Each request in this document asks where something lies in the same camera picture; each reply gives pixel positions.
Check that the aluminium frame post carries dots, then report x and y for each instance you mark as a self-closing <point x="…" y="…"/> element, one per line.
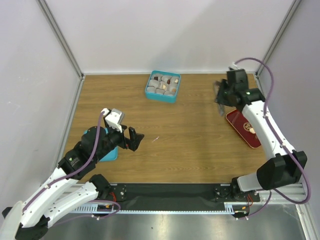
<point x="281" y="30"/>
<point x="49" y="16"/>

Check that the teal box lid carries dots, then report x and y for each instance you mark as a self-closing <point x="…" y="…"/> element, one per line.
<point x="88" y="140"/>

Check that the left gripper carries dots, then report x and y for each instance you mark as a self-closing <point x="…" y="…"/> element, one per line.
<point x="132" y="143"/>

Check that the teal chocolate box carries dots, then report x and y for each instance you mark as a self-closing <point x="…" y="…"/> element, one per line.
<point x="153" y="89"/>

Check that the red chocolate tray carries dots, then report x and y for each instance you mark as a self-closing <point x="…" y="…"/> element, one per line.
<point x="242" y="126"/>

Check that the slotted cable duct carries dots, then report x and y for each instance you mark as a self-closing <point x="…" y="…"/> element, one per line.
<point x="226" y="208"/>

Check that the right aluminium frame post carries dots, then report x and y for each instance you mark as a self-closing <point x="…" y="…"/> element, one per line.
<point x="281" y="30"/>

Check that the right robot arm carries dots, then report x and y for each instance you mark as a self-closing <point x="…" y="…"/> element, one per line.
<point x="284" y="165"/>

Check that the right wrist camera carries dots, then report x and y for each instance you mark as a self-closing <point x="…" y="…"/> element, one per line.
<point x="233" y="67"/>

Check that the metal tongs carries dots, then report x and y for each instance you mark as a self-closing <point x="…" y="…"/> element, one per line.
<point x="220" y="106"/>

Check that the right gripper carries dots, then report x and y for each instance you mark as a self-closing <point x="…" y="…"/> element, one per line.
<point x="220" y="98"/>

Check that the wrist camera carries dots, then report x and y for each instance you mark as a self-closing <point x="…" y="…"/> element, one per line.
<point x="233" y="67"/>
<point x="113" y="119"/>

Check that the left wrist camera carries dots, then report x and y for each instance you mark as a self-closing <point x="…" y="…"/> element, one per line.
<point x="113" y="119"/>

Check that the left aluminium frame post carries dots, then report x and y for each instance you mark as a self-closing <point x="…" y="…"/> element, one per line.
<point x="49" y="16"/>

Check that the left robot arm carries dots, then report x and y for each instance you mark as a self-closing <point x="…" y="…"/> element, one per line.
<point x="46" y="206"/>

